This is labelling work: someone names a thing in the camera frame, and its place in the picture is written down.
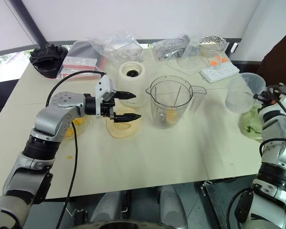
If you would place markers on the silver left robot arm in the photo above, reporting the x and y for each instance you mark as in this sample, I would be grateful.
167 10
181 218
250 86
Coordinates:
50 119

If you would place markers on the glass bowl with food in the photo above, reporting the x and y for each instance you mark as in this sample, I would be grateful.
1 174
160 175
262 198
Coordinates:
212 43

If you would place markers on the clear bowl of orange segments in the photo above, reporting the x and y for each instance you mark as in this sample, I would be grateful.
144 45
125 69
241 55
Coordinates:
79 124

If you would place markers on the dark brown chair back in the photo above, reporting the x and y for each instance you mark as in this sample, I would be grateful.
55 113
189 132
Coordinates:
278 59

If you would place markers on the black metal frame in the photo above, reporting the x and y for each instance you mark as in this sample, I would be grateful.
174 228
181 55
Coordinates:
213 202

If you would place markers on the clear bag with orange pieces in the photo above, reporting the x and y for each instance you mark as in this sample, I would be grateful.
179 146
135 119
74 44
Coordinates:
218 62

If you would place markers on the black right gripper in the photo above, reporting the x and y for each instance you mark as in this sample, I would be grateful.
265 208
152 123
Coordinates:
271 95

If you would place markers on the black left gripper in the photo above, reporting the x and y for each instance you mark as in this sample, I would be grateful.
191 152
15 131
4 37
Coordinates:
107 107

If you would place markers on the dark rounded robot torso rim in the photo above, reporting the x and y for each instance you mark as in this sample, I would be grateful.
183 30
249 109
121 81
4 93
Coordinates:
119 225

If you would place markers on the crumpled clear plastic bag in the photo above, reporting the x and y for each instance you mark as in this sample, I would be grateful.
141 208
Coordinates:
119 46

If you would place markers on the white power strip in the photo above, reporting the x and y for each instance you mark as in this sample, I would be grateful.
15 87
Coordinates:
218 72

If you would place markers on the bag of red white packs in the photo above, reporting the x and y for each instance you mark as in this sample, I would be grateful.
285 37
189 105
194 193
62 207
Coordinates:
79 63

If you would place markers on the black table clamp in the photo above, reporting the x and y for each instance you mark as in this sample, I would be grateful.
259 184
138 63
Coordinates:
80 214

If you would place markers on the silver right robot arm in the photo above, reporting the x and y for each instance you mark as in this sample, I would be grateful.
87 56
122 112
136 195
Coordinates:
276 130

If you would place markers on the cream blender base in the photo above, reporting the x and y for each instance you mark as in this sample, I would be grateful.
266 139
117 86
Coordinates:
132 83

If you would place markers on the small white wall device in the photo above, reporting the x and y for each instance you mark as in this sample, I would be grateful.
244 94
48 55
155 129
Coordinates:
234 48

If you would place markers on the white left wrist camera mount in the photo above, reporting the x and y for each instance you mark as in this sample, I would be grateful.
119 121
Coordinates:
104 85

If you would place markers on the orange segments in jar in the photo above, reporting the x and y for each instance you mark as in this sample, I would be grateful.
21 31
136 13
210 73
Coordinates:
172 115

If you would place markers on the green cloth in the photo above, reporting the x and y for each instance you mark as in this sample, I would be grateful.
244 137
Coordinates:
251 124

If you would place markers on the clear blender jar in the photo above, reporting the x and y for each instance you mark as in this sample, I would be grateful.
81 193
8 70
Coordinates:
169 100

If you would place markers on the black slanted pole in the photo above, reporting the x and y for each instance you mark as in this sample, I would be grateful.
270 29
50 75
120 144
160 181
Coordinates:
32 22

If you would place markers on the clear plastic measuring cup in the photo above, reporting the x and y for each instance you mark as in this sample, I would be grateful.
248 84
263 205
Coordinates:
240 95

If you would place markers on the clear bag with dark contents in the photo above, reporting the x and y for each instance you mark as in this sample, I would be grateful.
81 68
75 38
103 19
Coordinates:
169 47

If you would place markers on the small orange scrap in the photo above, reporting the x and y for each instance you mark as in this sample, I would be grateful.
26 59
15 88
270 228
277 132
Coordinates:
69 157

